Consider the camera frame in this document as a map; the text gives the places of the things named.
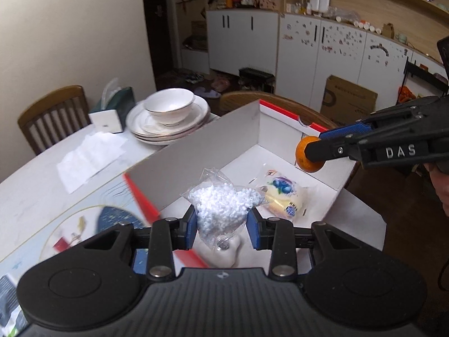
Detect orange fruit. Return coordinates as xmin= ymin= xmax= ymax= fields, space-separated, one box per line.
xmin=295 ymin=136 xmax=325 ymax=173

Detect printed table mat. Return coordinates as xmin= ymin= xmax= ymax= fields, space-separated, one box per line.
xmin=0 ymin=172 xmax=160 ymax=324

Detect bag of white beads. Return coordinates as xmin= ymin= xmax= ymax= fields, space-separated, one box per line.
xmin=180 ymin=168 xmax=266 ymax=252

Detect white low bench cabinet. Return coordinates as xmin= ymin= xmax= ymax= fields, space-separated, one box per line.
xmin=181 ymin=47 xmax=210 ymax=75

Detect white stickered cabinet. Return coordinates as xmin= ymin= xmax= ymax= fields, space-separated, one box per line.
xmin=279 ymin=13 xmax=449 ymax=113

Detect white cardboard box red edges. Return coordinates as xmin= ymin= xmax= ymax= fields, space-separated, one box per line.
xmin=123 ymin=99 xmax=388 ymax=272

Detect white cabinet black handles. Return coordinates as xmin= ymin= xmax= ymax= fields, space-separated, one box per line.
xmin=206 ymin=9 xmax=280 ymax=78

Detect purple slipper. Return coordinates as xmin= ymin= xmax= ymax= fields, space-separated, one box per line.
xmin=194 ymin=86 xmax=222 ymax=99

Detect printed booklet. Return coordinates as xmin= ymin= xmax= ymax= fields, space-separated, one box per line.
xmin=0 ymin=274 xmax=27 ymax=337

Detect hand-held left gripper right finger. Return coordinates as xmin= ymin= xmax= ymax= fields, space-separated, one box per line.
xmin=246 ymin=208 xmax=382 ymax=278

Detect brown cardboard box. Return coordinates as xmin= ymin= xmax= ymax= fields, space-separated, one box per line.
xmin=320 ymin=75 xmax=379 ymax=127

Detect small white box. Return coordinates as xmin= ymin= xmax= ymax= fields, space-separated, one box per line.
xmin=88 ymin=110 xmax=123 ymax=134

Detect white gold-rimmed bowl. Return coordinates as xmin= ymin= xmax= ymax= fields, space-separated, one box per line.
xmin=143 ymin=89 xmax=196 ymax=127

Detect black shoe rack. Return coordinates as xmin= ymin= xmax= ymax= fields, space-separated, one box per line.
xmin=239 ymin=66 xmax=275 ymax=94

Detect wooden curved-back chair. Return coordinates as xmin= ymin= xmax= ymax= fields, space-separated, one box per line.
xmin=219 ymin=90 xmax=341 ymax=137

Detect black metal rack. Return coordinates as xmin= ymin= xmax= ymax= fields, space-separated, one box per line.
xmin=398 ymin=56 xmax=449 ymax=99

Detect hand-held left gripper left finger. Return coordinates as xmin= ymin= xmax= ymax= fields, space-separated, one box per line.
xmin=83 ymin=205 xmax=198 ymax=282

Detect blueberry bread snack packet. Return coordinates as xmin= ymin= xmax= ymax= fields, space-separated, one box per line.
xmin=249 ymin=169 xmax=313 ymax=222

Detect green tissue box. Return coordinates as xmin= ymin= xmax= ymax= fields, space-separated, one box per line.
xmin=99 ymin=77 xmax=136 ymax=132

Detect person's right hand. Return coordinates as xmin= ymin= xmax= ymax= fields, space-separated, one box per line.
xmin=431 ymin=166 xmax=449 ymax=217

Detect dark door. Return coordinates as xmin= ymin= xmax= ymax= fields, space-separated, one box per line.
xmin=142 ymin=0 xmax=177 ymax=78

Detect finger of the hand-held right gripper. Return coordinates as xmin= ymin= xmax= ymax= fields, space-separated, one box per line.
xmin=319 ymin=95 xmax=443 ymax=141
xmin=304 ymin=137 xmax=366 ymax=164

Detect wooden slatted chair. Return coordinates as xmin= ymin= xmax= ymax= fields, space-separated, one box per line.
xmin=17 ymin=85 xmax=92 ymax=156

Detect crumpled white paper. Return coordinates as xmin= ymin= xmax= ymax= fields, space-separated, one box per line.
xmin=57 ymin=131 xmax=128 ymax=194

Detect white desktop table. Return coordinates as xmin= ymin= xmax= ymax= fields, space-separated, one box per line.
xmin=0 ymin=107 xmax=388 ymax=337

